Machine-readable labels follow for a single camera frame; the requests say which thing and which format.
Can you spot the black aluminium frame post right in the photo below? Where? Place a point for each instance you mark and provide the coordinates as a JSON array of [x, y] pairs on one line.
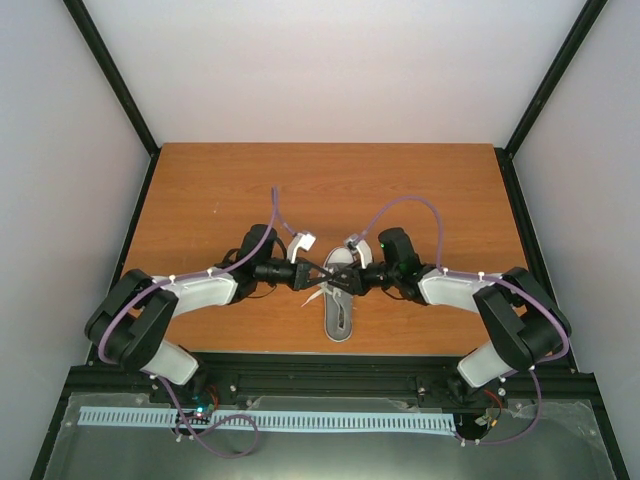
[[570, 46]]

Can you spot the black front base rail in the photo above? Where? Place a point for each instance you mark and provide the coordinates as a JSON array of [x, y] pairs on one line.
[[426, 381]]

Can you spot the black table side rail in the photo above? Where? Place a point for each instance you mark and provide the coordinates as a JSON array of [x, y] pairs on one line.
[[535, 260], [93, 377]]

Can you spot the grey metal base plate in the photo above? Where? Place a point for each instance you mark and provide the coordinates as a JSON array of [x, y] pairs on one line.
[[524, 440]]

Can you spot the light blue slotted cable duct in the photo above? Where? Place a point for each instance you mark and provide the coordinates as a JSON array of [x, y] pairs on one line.
[[280, 421]]

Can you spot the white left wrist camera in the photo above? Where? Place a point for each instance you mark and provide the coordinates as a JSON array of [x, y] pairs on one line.
[[304, 241]]

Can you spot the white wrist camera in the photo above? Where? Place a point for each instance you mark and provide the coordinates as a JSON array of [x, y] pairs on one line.
[[304, 241], [359, 249]]

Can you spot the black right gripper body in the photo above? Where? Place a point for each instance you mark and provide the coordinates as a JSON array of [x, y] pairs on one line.
[[359, 283]]

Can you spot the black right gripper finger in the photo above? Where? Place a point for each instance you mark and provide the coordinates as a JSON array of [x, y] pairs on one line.
[[337, 288], [342, 276]]

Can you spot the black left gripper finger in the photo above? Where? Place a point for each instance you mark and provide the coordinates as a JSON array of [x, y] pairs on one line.
[[320, 281], [326, 270]]

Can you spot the white shoelace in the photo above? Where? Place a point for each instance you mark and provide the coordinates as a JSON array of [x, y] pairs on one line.
[[333, 300]]

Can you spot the black aluminium frame post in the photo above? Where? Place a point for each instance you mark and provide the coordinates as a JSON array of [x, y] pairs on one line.
[[570, 46], [93, 39]]

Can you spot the black aluminium frame post left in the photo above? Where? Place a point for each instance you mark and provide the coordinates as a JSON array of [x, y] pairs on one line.
[[93, 39]]

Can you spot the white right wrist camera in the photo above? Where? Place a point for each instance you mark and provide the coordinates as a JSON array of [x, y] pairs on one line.
[[359, 249]]

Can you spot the black left table side rail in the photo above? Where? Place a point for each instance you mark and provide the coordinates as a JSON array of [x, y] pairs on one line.
[[93, 377]]

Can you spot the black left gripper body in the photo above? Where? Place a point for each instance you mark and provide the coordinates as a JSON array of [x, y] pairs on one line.
[[301, 268]]

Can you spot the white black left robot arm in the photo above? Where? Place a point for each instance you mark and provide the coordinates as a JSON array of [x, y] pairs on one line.
[[129, 327]]

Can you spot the black right table side rail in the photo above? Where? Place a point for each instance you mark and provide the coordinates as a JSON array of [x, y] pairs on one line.
[[535, 260]]

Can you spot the grey canvas sneaker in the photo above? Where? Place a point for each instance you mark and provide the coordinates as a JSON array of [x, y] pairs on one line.
[[338, 320]]

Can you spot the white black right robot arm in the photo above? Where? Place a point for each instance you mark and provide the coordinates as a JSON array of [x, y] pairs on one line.
[[525, 326]]

